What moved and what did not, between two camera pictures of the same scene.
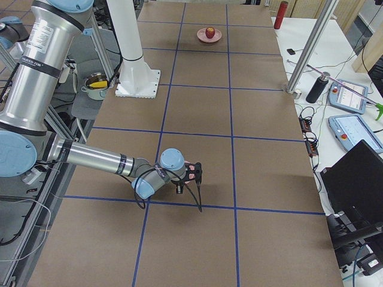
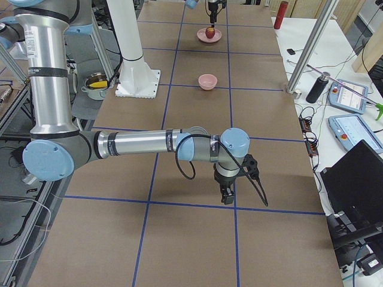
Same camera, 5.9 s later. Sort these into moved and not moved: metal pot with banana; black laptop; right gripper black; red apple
Moved: right gripper black
Not moved: red apple; black laptop; metal pot with banana
